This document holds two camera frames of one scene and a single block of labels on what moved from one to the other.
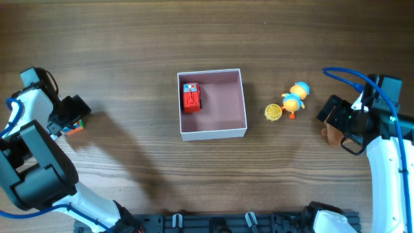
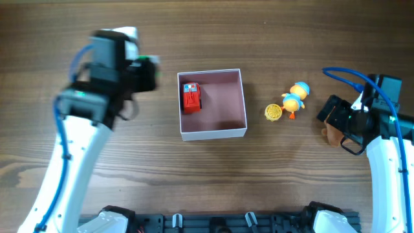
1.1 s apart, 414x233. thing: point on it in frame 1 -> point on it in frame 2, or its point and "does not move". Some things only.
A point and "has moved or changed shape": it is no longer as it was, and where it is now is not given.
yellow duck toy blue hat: [294, 99] does not move
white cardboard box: [222, 115] does not move
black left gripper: [78, 110] -> [140, 78]
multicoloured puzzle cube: [77, 126] has moved or changed shape
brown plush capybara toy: [334, 136] does not move
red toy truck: [192, 98] does not move
